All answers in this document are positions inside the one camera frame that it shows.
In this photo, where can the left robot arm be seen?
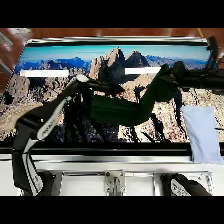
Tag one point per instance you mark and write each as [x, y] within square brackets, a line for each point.
[50, 116]

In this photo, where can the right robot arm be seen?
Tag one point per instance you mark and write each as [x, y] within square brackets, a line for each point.
[203, 78]

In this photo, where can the dark green garment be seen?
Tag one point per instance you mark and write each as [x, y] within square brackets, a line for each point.
[116, 112]

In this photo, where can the silver frame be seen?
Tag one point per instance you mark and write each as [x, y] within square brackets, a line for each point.
[100, 166]

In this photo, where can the light blue garment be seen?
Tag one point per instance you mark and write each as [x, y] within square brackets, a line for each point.
[203, 133]

